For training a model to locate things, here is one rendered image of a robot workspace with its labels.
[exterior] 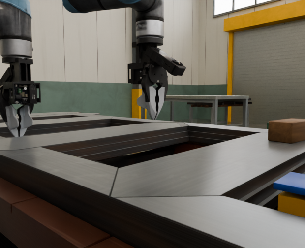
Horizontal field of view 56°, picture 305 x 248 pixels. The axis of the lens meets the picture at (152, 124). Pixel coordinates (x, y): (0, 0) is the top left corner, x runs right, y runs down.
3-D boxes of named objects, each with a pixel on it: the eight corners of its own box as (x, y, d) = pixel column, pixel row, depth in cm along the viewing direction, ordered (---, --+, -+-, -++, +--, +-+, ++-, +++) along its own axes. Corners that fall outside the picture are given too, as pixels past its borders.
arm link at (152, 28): (169, 23, 76) (148, 17, 70) (169, 41, 77) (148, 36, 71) (149, 27, 81) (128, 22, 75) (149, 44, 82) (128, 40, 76)
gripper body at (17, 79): (12, 106, 70) (9, 55, 68) (-2, 105, 75) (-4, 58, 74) (42, 105, 75) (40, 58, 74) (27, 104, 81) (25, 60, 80)
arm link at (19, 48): (-5, 41, 74) (26, 45, 80) (-4, 59, 74) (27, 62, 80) (6, 37, 69) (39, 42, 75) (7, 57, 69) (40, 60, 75)
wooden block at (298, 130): (289, 136, 79) (290, 117, 79) (312, 138, 74) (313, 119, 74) (267, 140, 71) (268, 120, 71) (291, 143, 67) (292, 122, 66)
